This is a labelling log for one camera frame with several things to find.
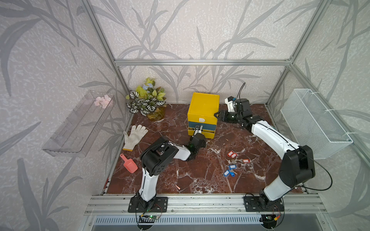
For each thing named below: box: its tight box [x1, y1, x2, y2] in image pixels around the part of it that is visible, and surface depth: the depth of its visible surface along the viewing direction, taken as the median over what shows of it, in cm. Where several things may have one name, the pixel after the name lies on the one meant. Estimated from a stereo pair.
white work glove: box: [122, 124, 149, 152], surface depth 101 cm
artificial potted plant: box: [125, 77, 167, 122], surface depth 93 cm
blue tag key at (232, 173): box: [228, 169, 238, 178], surface depth 86 cm
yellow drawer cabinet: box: [187, 92, 220, 140], surface depth 91 cm
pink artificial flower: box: [93, 94, 112, 109], surface depth 78 cm
